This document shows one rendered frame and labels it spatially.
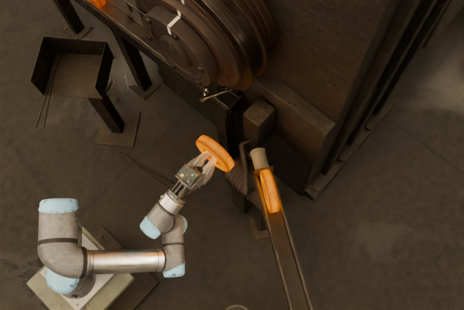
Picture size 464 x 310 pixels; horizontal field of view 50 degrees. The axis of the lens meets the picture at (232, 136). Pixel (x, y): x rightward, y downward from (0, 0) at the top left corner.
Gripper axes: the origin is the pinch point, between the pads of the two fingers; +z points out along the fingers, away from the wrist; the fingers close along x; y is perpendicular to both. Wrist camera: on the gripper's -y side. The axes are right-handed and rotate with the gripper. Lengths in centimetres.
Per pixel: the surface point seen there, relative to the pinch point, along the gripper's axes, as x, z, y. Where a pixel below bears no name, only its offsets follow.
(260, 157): -10.4, 8.2, -17.4
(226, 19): 11, 32, 38
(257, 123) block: -3.3, 17.0, -9.2
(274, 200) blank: -25.2, 0.0, -7.6
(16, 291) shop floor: 46, -116, -55
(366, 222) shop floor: -59, 15, -90
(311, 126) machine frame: -19.0, 27.4, -6.4
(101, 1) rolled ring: 86, 16, -24
